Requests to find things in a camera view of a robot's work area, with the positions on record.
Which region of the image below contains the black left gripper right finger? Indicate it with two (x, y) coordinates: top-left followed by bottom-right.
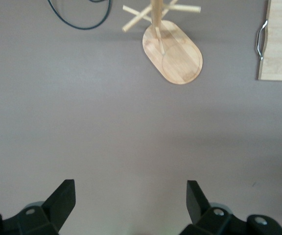
(180, 180), (282, 235)

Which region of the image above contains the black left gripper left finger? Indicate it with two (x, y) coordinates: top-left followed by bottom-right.
(0, 179), (76, 235)

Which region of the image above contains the brown table cover mat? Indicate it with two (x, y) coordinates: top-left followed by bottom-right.
(0, 0), (282, 235)

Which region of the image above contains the wooden mug tree stand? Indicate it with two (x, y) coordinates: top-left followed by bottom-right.
(122, 0), (204, 85)

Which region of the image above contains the black looped cable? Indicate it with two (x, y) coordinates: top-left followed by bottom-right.
(47, 0), (112, 30)

